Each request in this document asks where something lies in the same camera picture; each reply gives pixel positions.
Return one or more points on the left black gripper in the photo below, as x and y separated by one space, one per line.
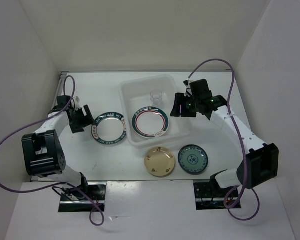
86 120

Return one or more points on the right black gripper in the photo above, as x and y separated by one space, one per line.
179 98

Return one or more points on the dark green rimmed white plate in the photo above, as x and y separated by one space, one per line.
109 129

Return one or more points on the clear plastic cup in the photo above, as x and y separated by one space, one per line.
156 97

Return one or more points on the green red striped white plate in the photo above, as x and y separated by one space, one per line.
150 122

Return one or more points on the clear plastic bin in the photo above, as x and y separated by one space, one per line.
136 94

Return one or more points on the cream patterned plate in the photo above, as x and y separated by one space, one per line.
159 162

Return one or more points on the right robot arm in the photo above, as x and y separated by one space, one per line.
260 160

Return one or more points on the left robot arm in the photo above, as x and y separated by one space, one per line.
42 150

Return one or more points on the blue patterned plate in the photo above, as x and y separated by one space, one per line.
193 159

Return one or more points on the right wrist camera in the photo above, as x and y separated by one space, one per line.
198 89

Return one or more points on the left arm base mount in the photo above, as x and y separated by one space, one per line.
71 201

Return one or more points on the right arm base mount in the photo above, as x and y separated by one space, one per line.
206 198

